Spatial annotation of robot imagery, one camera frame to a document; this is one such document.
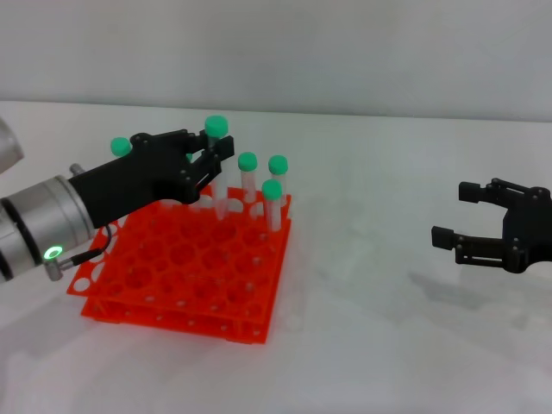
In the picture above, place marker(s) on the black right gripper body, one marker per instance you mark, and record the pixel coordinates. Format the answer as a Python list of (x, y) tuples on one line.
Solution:
[(528, 233)]

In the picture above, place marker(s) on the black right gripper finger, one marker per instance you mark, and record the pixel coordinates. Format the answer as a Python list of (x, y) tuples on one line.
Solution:
[(474, 192), (444, 237)]

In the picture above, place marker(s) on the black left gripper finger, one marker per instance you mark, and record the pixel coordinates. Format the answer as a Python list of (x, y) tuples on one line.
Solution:
[(226, 148), (192, 139)]

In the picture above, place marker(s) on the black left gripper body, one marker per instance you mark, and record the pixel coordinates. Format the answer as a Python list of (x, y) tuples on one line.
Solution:
[(142, 177)]

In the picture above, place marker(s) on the orange plastic test tube rack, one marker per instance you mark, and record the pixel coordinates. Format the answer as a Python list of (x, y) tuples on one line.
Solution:
[(194, 319)]

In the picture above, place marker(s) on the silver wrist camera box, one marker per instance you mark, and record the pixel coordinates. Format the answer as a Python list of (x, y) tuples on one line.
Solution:
[(9, 146)]

